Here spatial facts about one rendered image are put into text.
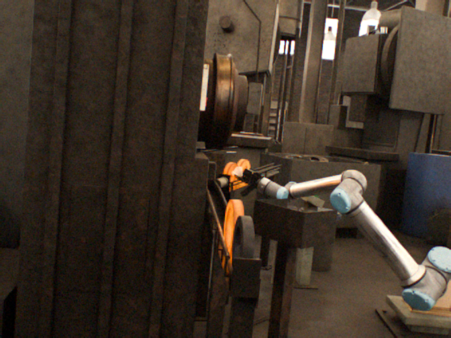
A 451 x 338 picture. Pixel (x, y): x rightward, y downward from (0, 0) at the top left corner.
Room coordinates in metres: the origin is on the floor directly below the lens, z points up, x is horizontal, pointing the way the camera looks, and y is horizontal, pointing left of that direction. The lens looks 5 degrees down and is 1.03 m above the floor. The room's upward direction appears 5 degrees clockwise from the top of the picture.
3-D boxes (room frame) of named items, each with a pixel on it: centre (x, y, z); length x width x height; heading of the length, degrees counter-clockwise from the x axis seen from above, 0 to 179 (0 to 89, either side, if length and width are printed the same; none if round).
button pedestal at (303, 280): (3.23, -0.53, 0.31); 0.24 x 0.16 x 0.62; 8
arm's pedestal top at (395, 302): (2.64, -1.11, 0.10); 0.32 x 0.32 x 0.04; 0
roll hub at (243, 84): (2.47, 0.00, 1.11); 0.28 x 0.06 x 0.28; 8
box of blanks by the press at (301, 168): (5.06, -0.83, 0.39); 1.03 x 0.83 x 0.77; 113
